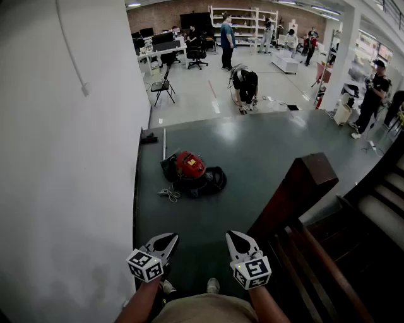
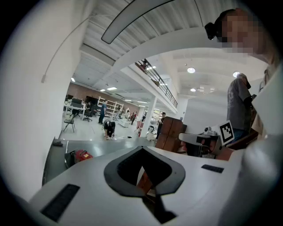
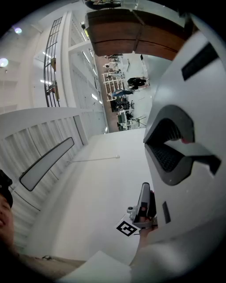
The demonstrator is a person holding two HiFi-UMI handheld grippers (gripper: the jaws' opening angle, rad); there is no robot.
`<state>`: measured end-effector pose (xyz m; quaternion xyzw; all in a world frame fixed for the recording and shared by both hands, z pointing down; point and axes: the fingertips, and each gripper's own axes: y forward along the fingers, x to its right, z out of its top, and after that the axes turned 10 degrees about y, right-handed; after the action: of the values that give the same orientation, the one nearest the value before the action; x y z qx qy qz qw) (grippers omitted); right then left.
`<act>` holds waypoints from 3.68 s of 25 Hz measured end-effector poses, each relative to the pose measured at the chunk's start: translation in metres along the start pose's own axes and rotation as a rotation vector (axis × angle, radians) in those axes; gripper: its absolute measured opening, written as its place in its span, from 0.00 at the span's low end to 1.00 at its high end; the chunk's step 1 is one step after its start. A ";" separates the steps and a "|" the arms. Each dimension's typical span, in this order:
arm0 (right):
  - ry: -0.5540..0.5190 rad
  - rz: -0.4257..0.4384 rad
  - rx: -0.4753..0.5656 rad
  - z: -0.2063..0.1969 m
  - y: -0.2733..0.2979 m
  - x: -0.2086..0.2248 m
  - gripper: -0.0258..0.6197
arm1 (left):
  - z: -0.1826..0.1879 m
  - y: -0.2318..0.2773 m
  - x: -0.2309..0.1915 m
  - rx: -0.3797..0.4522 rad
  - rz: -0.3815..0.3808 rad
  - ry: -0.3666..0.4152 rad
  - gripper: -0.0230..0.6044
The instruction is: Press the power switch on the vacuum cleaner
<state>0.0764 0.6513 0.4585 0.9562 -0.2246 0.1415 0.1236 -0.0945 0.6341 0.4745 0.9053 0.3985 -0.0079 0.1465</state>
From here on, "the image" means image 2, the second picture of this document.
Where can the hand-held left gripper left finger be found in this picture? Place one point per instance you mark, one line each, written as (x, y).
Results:
(110, 176)

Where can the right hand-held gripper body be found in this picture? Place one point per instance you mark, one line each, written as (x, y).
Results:
(225, 133)

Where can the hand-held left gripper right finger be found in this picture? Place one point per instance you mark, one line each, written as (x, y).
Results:
(174, 178)

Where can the person's right forearm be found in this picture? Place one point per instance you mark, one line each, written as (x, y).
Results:
(245, 138)

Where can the brown cardboard box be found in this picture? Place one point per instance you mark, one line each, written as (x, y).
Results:
(170, 132)

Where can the white floor device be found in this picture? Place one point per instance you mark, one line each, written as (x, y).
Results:
(151, 133)

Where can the red chair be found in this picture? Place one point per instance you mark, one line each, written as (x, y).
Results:
(139, 126)

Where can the small black and red tool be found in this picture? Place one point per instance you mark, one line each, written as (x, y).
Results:
(58, 143)

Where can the black office chair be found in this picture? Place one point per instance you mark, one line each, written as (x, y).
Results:
(88, 114)

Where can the white support column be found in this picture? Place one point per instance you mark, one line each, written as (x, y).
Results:
(151, 117)

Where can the black folding chair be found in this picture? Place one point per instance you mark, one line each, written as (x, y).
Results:
(69, 122)

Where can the white shelving rack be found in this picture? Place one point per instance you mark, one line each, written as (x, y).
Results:
(110, 106)

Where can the person's beige shirt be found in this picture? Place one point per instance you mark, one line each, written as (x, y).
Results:
(268, 75)

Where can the white office desk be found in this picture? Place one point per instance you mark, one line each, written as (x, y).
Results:
(75, 107)

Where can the black mezzanine railing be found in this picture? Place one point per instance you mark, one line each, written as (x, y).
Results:
(163, 85)

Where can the black computer monitor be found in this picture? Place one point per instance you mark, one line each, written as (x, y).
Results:
(77, 102)

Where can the person's head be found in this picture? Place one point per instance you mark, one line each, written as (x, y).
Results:
(243, 31)

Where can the small grey fisheye camera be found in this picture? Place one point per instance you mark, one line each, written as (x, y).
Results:
(207, 129)

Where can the black wall screen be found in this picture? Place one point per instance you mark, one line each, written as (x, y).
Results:
(91, 100)

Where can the black head-worn camera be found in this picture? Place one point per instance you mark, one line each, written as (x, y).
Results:
(211, 31)

